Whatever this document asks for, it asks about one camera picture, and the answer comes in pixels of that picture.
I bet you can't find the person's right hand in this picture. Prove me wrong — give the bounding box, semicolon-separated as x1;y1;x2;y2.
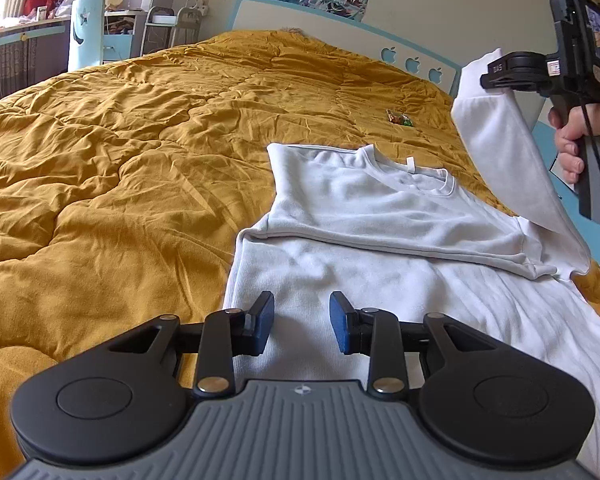
548;104;600;187

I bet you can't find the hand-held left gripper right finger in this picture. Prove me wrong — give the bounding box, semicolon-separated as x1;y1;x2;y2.
329;291;496;398

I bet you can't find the mustard yellow quilted blanket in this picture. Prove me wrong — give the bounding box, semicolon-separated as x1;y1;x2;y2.
0;27;600;480

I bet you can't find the blue and white headboard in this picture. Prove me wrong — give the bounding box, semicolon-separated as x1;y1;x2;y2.
227;0;463;98

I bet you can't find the light blue chair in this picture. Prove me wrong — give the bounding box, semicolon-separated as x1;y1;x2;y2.
67;0;107;73

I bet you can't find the grey folding rack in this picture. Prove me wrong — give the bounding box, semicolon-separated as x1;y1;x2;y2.
170;0;204;49

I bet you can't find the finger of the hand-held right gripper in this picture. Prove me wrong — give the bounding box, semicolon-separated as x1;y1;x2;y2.
480;51;551;92

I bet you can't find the white printed sweatshirt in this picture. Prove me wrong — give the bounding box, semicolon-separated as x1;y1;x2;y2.
222;47;600;480

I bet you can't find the patterned curtain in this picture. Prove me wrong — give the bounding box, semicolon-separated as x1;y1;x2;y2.
0;35;37;102

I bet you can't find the blue drawer unit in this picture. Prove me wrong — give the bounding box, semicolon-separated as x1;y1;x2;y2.
102;32;134;64

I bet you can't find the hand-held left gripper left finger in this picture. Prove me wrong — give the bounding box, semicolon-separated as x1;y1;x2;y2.
107;291;276;398

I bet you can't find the white desk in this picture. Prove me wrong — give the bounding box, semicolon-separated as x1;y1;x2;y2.
0;9;148;48

